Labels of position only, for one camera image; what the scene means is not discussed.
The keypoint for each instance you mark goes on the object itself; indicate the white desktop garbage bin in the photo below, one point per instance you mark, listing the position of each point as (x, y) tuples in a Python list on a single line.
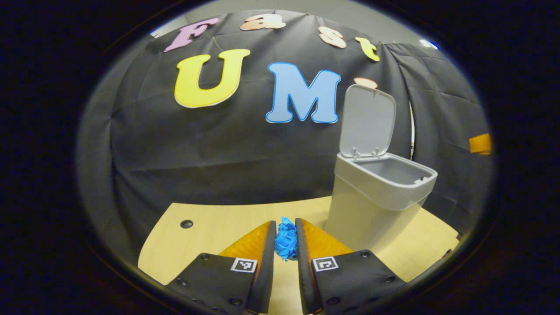
[(372, 205)]

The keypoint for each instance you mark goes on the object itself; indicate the blue paper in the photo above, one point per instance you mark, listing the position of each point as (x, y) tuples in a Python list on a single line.
[(286, 240)]

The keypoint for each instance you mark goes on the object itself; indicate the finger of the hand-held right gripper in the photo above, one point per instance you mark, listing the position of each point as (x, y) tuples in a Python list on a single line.
[(480, 143)]

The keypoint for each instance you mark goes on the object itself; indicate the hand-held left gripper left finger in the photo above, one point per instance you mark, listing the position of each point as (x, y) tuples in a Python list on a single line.
[(264, 271)]

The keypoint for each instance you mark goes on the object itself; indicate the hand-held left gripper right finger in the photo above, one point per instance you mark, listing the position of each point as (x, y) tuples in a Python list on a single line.
[(304, 271)]

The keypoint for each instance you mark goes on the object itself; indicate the wooden desktop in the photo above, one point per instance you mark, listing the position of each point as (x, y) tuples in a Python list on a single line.
[(227, 232)]

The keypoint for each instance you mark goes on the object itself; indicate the black backdrop cloth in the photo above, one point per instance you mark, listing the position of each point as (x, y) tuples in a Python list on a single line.
[(218, 153)]

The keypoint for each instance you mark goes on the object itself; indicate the small ceiling light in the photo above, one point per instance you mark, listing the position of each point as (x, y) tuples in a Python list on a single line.
[(428, 43)]

